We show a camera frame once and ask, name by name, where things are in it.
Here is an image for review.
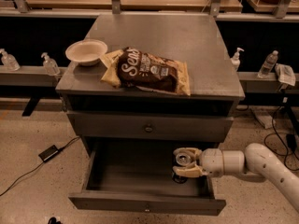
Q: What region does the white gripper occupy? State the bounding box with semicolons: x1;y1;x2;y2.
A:
173;147;223;178

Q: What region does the blue pepsi can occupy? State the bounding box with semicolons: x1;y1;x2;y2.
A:
172;152;193;184

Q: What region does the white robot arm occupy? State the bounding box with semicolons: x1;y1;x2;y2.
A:
172;143;299;211

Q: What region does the open lower grey drawer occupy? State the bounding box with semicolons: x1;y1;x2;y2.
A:
69;139;226;216

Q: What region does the grey drawer cabinet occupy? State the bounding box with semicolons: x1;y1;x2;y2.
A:
56;13;245;151

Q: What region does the closed middle grey drawer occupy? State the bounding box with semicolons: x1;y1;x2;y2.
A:
67;111;234;143

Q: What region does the right white pump bottle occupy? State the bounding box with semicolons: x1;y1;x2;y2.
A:
231;48;243;70

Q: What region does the brown chip bag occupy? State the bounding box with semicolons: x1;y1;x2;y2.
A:
100;47;191;96

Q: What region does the folded cloth on ledge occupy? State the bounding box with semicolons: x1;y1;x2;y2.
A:
275;63;296;86

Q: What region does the clear water bottle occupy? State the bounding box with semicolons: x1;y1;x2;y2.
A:
257;50;278;78

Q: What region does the black power adapter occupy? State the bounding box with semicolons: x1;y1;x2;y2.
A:
38;145;59;162

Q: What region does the white paper bowl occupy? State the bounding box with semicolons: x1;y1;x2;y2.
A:
65;39;107;66

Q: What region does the sanitizer bottle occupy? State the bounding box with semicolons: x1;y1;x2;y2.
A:
41;52;60;76
0;49;20;71

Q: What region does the far left sanitizer bottle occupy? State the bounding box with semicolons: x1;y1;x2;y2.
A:
0;49;20;71

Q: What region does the black floor cables right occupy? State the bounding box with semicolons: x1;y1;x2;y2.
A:
263;105;299;173

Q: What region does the black floor cable left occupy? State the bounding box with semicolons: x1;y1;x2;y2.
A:
0;135;81;198

